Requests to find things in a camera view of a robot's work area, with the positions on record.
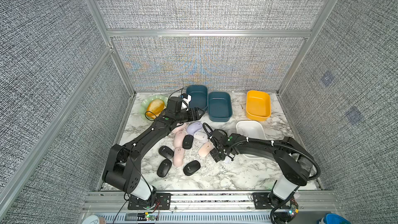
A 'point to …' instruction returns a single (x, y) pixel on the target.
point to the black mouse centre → (187, 141)
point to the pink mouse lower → (178, 156)
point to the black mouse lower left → (164, 168)
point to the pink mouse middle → (178, 138)
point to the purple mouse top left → (194, 127)
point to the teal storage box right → (219, 107)
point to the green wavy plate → (144, 106)
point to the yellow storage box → (258, 105)
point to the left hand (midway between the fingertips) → (203, 111)
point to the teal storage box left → (199, 93)
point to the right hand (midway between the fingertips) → (216, 149)
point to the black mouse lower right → (192, 167)
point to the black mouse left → (166, 152)
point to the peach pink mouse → (205, 149)
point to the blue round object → (332, 218)
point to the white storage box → (251, 129)
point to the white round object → (91, 219)
